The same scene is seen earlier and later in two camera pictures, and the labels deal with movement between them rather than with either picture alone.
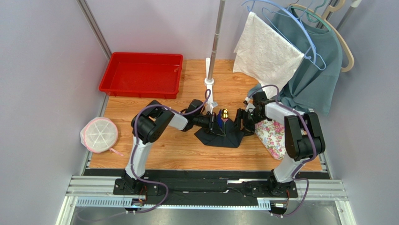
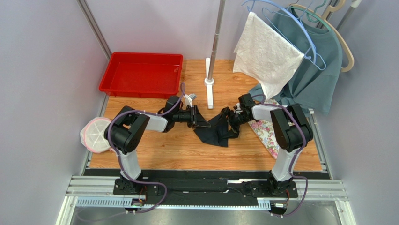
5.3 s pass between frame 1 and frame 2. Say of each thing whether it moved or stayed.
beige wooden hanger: stayed
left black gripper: moved
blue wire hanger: stayed
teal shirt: stayed
